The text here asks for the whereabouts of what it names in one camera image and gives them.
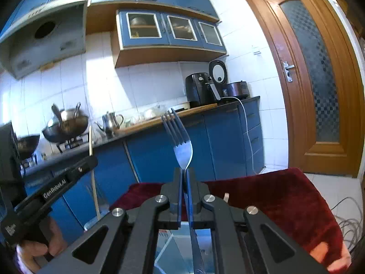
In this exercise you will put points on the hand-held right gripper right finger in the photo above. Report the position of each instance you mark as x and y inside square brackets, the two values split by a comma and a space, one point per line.
[196, 205]

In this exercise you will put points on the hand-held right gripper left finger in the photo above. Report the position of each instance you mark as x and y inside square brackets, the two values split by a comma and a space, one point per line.
[175, 202]

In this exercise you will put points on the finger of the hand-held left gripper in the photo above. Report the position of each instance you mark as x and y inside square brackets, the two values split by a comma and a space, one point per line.
[85, 165]

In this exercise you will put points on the metal fork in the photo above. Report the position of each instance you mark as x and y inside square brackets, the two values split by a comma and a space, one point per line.
[182, 151]

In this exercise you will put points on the person's left hand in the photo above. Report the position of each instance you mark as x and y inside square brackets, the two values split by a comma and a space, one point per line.
[58, 238]

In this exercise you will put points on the gas stove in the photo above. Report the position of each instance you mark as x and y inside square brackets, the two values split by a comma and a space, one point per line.
[74, 143]

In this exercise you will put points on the large steel wok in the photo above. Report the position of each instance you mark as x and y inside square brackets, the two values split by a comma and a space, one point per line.
[68, 125]

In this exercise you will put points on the metal kettle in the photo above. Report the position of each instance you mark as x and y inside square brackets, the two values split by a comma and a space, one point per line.
[109, 122]

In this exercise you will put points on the blue lower cabinets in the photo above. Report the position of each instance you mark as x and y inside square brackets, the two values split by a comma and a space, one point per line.
[159, 154]

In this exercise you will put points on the small dark wok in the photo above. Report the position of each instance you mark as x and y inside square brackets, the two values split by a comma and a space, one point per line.
[27, 145]

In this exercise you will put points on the white bowl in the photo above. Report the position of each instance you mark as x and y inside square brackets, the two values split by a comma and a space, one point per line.
[151, 113]

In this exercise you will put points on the red and pink printed blanket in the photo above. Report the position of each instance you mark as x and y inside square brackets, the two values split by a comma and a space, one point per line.
[285, 199]

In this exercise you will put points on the white plate stack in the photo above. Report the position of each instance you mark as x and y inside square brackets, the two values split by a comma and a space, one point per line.
[181, 107]

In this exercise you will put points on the black air fryer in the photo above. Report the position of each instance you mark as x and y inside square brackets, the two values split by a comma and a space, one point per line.
[199, 91]

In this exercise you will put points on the dark rice cooker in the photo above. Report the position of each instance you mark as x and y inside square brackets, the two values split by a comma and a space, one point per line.
[236, 88]

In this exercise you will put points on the grey range hood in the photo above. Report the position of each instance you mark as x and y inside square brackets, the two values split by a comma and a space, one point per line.
[42, 48]

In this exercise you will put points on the wooden door with glass pane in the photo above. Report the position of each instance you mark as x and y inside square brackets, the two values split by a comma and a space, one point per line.
[299, 105]

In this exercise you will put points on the blue glass-door wall cabinet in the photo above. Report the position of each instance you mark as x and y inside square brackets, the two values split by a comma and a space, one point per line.
[164, 40]

